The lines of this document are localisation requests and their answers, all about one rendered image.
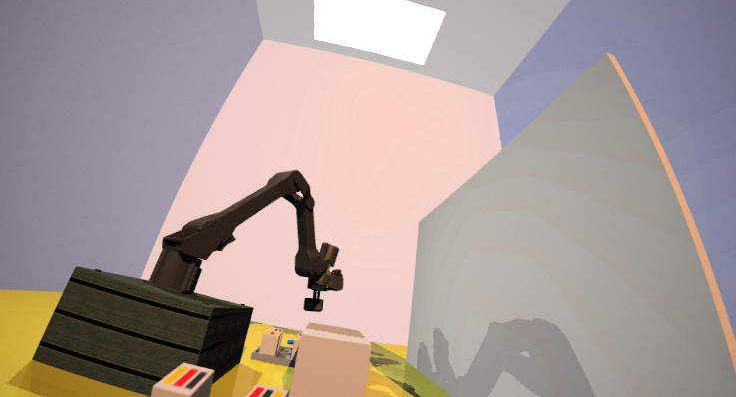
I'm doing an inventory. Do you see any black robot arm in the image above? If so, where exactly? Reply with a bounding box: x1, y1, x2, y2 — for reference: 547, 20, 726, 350
143, 169, 344, 294

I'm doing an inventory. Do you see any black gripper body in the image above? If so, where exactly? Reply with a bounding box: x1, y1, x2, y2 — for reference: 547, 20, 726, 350
303, 278, 324, 313

